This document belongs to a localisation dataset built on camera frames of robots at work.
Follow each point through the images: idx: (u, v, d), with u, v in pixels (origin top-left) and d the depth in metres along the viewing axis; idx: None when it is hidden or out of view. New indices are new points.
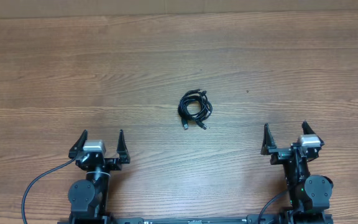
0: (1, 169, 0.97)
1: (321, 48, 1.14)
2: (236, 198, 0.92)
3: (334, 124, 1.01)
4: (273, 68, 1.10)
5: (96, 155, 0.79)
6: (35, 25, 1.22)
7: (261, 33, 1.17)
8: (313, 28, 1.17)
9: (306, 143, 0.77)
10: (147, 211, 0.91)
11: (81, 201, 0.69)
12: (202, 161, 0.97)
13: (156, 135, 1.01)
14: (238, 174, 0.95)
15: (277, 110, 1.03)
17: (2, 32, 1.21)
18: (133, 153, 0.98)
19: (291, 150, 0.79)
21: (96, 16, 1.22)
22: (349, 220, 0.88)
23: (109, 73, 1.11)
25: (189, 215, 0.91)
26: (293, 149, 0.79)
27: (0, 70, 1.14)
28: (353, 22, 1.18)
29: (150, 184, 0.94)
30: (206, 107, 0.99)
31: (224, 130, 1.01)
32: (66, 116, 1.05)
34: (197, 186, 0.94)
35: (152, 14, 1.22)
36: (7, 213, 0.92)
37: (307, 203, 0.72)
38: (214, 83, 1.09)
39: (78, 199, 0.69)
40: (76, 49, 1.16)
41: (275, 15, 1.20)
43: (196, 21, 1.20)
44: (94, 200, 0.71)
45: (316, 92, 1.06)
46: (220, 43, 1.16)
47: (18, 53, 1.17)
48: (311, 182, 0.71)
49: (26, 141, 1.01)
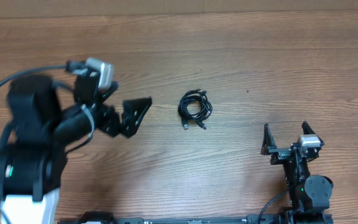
0: None
1: (321, 48, 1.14)
2: (237, 198, 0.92)
3: (334, 124, 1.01)
4: (273, 68, 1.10)
5: (94, 73, 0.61)
6: (35, 25, 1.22)
7: (261, 33, 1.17)
8: (312, 28, 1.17)
9: (306, 141, 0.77)
10: (147, 211, 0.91)
11: (33, 80, 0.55)
12: (202, 161, 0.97)
13: (156, 135, 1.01)
14: (238, 174, 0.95)
15: (277, 110, 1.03)
17: (2, 32, 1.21)
18: (133, 153, 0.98)
19: (291, 150, 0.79)
21: (96, 16, 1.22)
22: (348, 220, 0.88)
23: None
25: (189, 215, 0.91)
26: (294, 148, 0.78)
27: (0, 70, 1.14)
28: (353, 22, 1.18)
29: (150, 184, 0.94)
30: (206, 107, 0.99)
31: (224, 130, 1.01)
32: None
34: (197, 186, 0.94)
35: (152, 14, 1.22)
36: None
37: (307, 204, 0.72)
38: (214, 83, 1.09)
39: (17, 82, 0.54)
40: (76, 49, 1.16)
41: (276, 15, 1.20)
43: (196, 21, 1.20)
44: (45, 112, 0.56)
45: (316, 92, 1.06)
46: (220, 43, 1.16)
47: (18, 53, 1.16)
48: (312, 183, 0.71)
49: None
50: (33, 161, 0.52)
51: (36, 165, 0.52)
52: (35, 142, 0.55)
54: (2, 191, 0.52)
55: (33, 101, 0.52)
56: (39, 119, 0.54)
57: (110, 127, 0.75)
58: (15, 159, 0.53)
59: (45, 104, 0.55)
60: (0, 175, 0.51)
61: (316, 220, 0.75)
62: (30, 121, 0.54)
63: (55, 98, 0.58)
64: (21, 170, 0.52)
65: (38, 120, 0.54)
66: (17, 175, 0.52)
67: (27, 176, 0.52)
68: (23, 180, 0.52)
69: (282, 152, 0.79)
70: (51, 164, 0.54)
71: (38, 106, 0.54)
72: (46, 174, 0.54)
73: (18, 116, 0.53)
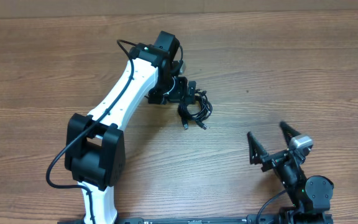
0: (1, 169, 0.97)
1: (321, 48, 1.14)
2: (236, 198, 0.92)
3: (334, 124, 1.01)
4: (273, 68, 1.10)
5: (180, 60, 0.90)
6: (35, 25, 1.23)
7: (261, 33, 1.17)
8: (312, 28, 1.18)
9: (302, 143, 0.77)
10: (147, 211, 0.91)
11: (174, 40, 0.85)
12: (202, 161, 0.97)
13: (156, 135, 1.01)
14: (238, 174, 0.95)
15: (276, 110, 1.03)
17: (2, 32, 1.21)
18: (133, 153, 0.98)
19: (286, 154, 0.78)
21: (96, 16, 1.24)
22: (349, 220, 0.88)
23: (109, 73, 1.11)
25: (189, 215, 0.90)
26: (288, 154, 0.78)
27: (0, 70, 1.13)
28: (353, 22, 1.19)
29: (150, 184, 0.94)
30: (206, 107, 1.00)
31: (224, 130, 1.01)
32: (66, 116, 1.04)
34: (197, 186, 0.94)
35: (152, 15, 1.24)
36: (7, 213, 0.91)
37: (308, 206, 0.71)
38: (214, 83, 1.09)
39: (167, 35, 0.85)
40: (76, 49, 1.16)
41: (275, 15, 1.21)
43: (196, 20, 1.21)
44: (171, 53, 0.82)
45: (315, 92, 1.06)
46: (220, 43, 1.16)
47: (18, 53, 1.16)
48: (313, 185, 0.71)
49: (26, 141, 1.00)
50: (159, 55, 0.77)
51: (158, 58, 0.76)
52: (161, 50, 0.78)
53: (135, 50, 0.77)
54: (135, 55, 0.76)
55: (173, 38, 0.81)
56: (169, 48, 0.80)
57: (179, 89, 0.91)
58: (148, 46, 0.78)
59: (174, 43, 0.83)
60: (137, 49, 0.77)
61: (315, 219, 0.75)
62: (163, 46, 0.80)
63: (176, 49, 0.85)
64: (151, 53, 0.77)
65: (168, 47, 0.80)
66: (146, 53, 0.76)
67: (151, 57, 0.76)
68: (149, 58, 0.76)
69: (277, 158, 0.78)
70: (165, 63, 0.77)
71: (174, 45, 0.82)
72: (161, 66, 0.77)
73: (158, 43, 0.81)
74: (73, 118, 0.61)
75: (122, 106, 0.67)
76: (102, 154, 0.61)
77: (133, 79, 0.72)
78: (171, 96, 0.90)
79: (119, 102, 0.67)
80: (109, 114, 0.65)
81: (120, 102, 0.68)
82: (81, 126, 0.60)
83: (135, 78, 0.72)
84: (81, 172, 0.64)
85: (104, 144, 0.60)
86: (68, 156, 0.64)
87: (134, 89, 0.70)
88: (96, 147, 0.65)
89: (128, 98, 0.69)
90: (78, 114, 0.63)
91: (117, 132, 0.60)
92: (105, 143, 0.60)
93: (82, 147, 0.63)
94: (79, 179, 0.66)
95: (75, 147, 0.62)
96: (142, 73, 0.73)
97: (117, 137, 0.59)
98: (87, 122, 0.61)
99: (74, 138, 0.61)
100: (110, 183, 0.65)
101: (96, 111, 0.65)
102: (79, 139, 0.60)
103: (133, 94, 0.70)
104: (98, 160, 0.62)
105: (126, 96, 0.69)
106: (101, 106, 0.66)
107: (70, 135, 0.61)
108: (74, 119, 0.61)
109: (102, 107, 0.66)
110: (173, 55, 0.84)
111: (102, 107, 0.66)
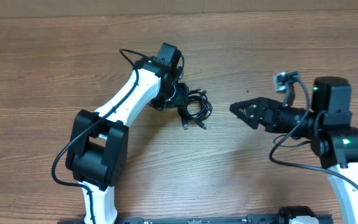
0: (1, 169, 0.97)
1: (321, 48, 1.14)
2: (237, 198, 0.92)
3: None
4: (273, 68, 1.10)
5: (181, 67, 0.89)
6: (35, 25, 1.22)
7: (261, 33, 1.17)
8: (312, 28, 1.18)
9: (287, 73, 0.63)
10: (147, 211, 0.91)
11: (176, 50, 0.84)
12: (202, 161, 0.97)
13: (157, 135, 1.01)
14: (238, 174, 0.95)
15: None
17: (2, 32, 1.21)
18: (133, 153, 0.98)
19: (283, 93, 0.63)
21: (96, 16, 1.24)
22: None
23: (109, 73, 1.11)
25: (189, 214, 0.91)
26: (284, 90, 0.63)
27: (0, 70, 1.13)
28: (353, 22, 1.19)
29: (150, 184, 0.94)
30: (206, 107, 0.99)
31: (224, 130, 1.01)
32: (66, 116, 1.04)
34: (197, 186, 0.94)
35: (152, 15, 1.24)
36: (7, 213, 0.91)
37: (328, 98, 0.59)
38: (214, 83, 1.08)
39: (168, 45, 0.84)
40: (76, 49, 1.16)
41: (275, 15, 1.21)
43: (196, 20, 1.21)
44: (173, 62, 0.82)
45: None
46: (220, 43, 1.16)
47: (18, 53, 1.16)
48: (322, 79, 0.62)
49: (25, 141, 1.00)
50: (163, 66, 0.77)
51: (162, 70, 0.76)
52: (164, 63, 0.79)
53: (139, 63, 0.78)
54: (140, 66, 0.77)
55: (174, 50, 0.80)
56: (171, 60, 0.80)
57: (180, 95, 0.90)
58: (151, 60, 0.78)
59: (177, 54, 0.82)
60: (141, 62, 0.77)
61: (349, 130, 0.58)
62: (165, 58, 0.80)
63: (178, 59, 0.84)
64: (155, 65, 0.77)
65: (170, 58, 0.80)
66: (150, 66, 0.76)
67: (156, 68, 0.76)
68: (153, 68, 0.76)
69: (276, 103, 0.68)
70: (168, 76, 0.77)
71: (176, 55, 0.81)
72: (164, 78, 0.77)
73: (161, 54, 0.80)
74: (79, 114, 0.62)
75: (128, 106, 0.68)
76: (105, 150, 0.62)
77: (138, 85, 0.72)
78: (172, 102, 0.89)
79: (124, 103, 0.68)
80: (115, 112, 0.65)
81: (126, 102, 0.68)
82: (86, 123, 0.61)
83: (140, 84, 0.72)
84: (82, 171, 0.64)
85: (110, 139, 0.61)
86: (71, 153, 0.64)
87: (138, 94, 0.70)
88: (97, 146, 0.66)
89: (133, 101, 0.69)
90: (84, 110, 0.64)
91: (122, 129, 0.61)
92: (110, 139, 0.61)
93: (85, 145, 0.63)
94: (79, 178, 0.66)
95: (79, 144, 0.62)
96: (146, 81, 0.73)
97: (122, 133, 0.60)
98: (92, 117, 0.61)
99: (79, 134, 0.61)
100: (110, 184, 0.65)
101: (102, 109, 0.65)
102: (84, 134, 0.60)
103: (138, 98, 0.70)
104: (100, 158, 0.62)
105: (131, 99, 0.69)
106: (108, 104, 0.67)
107: (74, 130, 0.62)
108: (81, 116, 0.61)
109: (109, 106, 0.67)
110: (175, 65, 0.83)
111: (109, 106, 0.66)
